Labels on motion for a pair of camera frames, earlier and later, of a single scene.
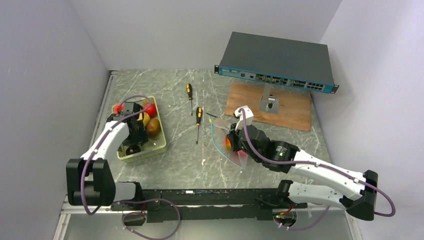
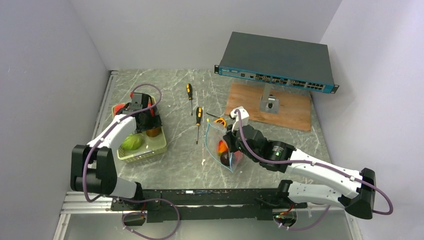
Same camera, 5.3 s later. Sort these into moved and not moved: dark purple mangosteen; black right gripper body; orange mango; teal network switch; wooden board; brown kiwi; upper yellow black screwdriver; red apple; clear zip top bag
Moved: dark purple mangosteen; orange mango; clear zip top bag
Not moved: brown kiwi; black right gripper body; red apple; wooden board; upper yellow black screwdriver; teal network switch
